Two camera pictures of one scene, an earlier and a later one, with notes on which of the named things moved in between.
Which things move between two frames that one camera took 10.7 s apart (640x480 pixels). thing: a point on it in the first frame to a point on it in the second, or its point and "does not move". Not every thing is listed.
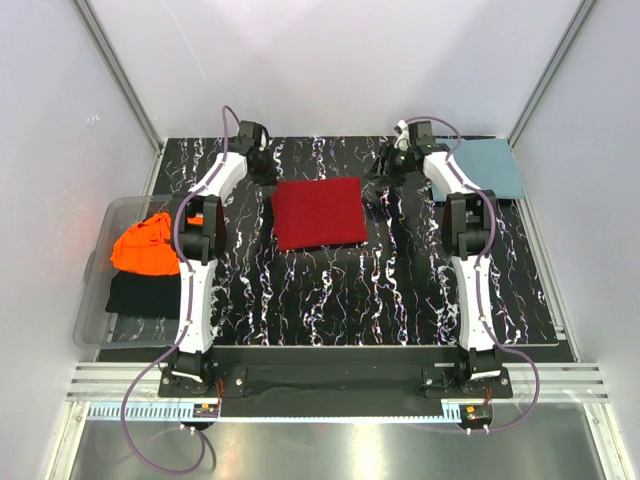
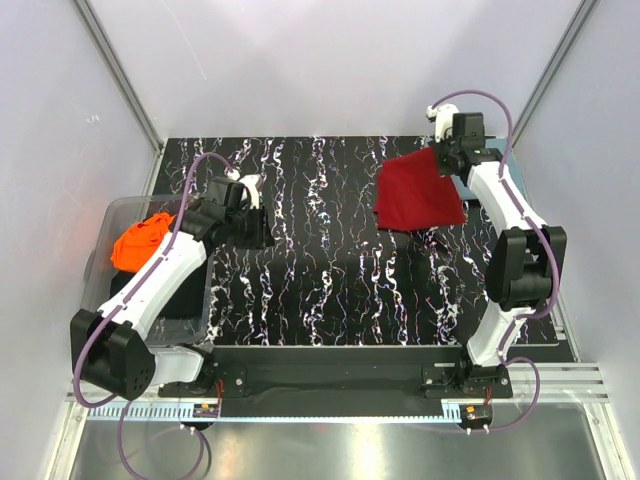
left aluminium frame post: x=119 y=75 does not move
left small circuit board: x=206 y=410 does not move
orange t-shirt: x=148 y=247 does not move
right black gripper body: x=396 y=165 to x=444 y=150
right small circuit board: x=476 y=415 does not move
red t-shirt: x=316 y=213 to x=410 y=192
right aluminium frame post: x=582 y=14 does not move
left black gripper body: x=265 y=173 to x=249 y=228
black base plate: x=336 y=381 does not move
